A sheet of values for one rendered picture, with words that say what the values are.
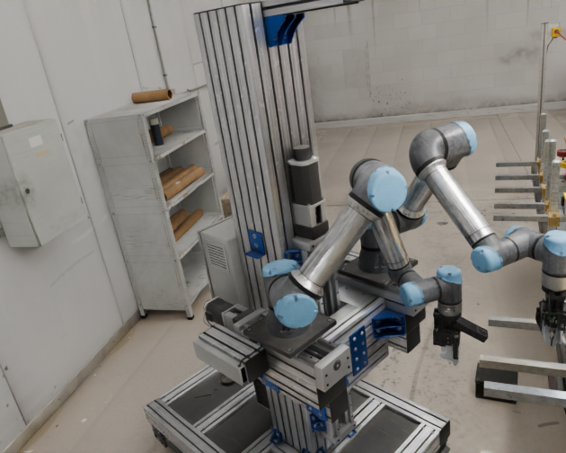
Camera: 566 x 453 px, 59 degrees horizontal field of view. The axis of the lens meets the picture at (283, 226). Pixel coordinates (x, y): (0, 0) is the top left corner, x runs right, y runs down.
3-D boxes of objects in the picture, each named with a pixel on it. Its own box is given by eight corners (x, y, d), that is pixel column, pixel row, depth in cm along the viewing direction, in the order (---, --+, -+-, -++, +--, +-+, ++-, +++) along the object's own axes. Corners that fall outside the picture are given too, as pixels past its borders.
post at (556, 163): (547, 247, 268) (552, 161, 250) (546, 244, 271) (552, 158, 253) (554, 247, 266) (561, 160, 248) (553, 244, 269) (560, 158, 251)
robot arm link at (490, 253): (401, 128, 151) (499, 263, 130) (429, 120, 155) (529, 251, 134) (387, 153, 161) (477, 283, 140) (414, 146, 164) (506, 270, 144)
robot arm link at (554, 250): (554, 226, 138) (584, 235, 131) (552, 261, 142) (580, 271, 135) (535, 234, 135) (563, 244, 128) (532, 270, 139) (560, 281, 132)
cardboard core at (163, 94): (130, 93, 372) (165, 89, 363) (136, 92, 379) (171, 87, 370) (133, 104, 375) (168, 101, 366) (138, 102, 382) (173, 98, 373)
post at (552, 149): (544, 222, 287) (549, 139, 269) (543, 219, 290) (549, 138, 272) (551, 222, 286) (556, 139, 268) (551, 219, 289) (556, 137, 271)
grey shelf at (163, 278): (141, 318, 390) (83, 119, 332) (190, 264, 469) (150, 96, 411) (192, 320, 377) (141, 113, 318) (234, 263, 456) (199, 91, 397)
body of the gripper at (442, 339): (436, 333, 172) (435, 303, 167) (462, 336, 168) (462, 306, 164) (433, 347, 165) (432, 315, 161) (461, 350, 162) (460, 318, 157)
